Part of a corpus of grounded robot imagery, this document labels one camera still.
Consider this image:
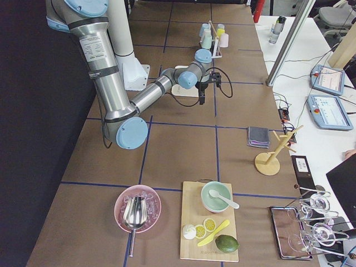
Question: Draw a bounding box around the metal tray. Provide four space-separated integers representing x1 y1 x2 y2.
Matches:
269 206 313 260

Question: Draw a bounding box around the white wire cup rack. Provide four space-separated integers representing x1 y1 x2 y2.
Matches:
209 38 222 58

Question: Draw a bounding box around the green bowl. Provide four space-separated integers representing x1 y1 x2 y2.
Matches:
201 181 232 212

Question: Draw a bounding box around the wooden mug tree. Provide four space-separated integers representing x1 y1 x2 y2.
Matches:
254 125 303 176

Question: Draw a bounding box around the white cup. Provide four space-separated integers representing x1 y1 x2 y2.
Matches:
202 28 211 38

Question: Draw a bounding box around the clear water bottle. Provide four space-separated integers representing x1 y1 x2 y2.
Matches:
268 16 286 44

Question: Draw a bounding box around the far teach pendant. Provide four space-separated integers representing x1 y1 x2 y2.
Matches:
310 65 345 96

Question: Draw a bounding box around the wine glass rack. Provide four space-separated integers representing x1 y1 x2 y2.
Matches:
294 184 350 254

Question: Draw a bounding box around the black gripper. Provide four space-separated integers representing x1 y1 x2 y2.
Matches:
195 75 210 105

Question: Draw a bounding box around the folded grey cloth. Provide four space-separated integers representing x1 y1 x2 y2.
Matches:
247 126 270 149

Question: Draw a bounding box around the upper wine glass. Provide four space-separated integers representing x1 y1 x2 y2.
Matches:
288 193 330 222

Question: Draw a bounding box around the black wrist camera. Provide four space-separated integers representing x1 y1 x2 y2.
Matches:
209 71 221 88

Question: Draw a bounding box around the pink cup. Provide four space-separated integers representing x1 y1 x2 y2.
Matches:
219 33 229 48

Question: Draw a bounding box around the yellow cup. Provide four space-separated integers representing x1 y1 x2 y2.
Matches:
216 23 225 38

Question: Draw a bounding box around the electronics board with wires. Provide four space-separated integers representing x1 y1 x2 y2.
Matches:
273 92 295 134

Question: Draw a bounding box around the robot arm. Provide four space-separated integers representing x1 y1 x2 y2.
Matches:
46 1 212 150

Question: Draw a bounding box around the green avocado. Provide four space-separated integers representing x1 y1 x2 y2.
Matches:
215 235 240 253

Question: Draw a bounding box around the lower wine glass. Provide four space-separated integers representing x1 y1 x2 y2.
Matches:
288 222 336 253

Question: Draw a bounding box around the blue cup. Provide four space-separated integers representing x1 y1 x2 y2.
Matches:
199 23 210 37

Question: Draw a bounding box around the green cup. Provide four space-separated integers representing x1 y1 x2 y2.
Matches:
201 34 212 50

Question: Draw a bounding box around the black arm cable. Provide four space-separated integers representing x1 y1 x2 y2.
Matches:
101 65 234 148

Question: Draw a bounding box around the near teach pendant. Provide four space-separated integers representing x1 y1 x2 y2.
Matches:
307 95 353 131

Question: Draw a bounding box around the white spoon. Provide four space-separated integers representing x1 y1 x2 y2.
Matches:
209 189 240 209

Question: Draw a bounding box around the black monitor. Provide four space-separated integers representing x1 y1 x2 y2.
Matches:
326 155 356 221

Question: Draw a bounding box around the red cylinder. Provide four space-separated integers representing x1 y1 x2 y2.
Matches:
253 0 265 23

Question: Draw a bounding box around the lemon slice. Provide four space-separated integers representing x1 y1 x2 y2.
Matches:
195 224 207 239
202 218 216 233

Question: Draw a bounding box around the cream rabbit tray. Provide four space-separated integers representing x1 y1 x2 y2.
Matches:
171 63 202 97

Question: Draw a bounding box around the aluminium frame post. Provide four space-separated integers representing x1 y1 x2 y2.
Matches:
266 0 315 87

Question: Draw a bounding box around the white pillar with base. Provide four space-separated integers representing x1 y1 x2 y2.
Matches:
106 0 150 91

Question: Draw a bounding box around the wooden rack handle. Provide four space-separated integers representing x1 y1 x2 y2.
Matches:
209 21 219 41

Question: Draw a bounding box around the black rectangular box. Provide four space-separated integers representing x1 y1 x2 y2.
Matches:
291 155 315 189

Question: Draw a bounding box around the yellow plastic knife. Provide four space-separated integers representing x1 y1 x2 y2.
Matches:
197 219 230 247

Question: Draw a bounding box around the pink bowl with ice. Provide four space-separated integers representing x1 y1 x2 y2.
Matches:
114 185 161 234

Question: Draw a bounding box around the wooden cutting board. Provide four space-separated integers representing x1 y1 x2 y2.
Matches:
180 181 239 262

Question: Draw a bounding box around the office chair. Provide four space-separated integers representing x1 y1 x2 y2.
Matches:
314 1 355 37

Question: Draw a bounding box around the teach pendant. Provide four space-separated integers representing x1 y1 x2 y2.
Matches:
310 65 345 96
307 95 353 131

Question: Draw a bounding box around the metal scoop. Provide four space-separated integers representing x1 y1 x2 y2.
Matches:
123 196 147 257

